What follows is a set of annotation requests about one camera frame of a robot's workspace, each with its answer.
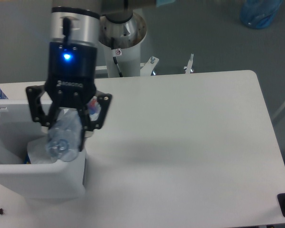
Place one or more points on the white plastic trash can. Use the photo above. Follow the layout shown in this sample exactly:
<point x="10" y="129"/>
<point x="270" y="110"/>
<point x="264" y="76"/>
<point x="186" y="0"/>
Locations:
<point x="55" y="180"/>

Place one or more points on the blue plastic bag on floor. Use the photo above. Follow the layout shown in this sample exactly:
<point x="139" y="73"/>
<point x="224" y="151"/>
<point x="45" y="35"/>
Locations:
<point x="259" y="14"/>

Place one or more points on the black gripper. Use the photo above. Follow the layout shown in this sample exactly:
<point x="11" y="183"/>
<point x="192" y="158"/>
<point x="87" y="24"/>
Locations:
<point x="70" y="84"/>

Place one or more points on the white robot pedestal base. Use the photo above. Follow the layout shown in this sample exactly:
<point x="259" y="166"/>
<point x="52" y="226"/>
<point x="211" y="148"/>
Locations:
<point x="121" y="36"/>

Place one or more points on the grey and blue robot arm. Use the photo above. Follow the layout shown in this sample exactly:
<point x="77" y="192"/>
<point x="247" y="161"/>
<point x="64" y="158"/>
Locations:
<point x="78" y="29"/>

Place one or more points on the crushed clear plastic bottle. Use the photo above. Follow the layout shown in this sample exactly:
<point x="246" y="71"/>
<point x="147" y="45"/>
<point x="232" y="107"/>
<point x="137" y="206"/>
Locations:
<point x="64" y="137"/>

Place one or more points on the colourful snack wrapper in bin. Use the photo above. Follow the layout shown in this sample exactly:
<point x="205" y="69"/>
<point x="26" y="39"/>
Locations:
<point x="27" y="159"/>

